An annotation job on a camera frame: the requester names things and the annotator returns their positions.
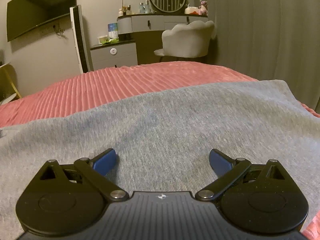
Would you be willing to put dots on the white tower fan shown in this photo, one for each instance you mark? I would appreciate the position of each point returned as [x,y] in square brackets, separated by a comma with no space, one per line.
[75,37]

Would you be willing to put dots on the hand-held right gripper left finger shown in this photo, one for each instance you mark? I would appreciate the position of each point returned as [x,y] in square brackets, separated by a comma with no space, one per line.
[105,161]

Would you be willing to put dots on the grey drawer cabinet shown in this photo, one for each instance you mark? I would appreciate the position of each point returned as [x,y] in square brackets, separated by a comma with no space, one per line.
[120,57]

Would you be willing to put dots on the white shell-back chair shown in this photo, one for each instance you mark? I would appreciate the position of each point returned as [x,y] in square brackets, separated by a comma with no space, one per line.
[185,40]

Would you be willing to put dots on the clear bottle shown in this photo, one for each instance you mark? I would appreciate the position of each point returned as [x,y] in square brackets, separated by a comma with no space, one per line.
[146,6]

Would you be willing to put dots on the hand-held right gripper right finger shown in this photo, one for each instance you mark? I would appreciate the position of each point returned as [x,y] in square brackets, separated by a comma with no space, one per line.
[221,162]

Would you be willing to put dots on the black wall television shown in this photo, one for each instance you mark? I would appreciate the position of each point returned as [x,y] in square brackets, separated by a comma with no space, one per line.
[37,7]

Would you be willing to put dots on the white and blue packet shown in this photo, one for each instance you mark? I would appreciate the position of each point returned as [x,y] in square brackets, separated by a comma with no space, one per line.
[113,30]

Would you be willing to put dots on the pink plush toy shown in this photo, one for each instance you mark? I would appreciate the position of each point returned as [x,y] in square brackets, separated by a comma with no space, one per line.
[203,7]

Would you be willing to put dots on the grey dressing table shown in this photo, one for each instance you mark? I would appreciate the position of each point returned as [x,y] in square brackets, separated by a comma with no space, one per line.
[150,22]

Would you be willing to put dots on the white and red container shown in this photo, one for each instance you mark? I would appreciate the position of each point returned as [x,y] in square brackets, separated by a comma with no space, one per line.
[191,10]

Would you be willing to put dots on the grey curtain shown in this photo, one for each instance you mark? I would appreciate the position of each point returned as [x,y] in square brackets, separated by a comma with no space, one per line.
[262,30]

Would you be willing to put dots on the green wrapper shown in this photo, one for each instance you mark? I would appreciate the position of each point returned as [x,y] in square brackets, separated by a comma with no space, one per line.
[112,41]

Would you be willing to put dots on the grey pants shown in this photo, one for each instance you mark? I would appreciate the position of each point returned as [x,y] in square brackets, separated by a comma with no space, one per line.
[162,120]

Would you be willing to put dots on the yellow two-tier side table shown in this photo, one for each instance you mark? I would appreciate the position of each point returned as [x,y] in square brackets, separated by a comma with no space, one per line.
[7,75]

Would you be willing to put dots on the pink ribbed blanket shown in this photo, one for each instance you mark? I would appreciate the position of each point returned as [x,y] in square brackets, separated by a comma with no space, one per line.
[112,85]

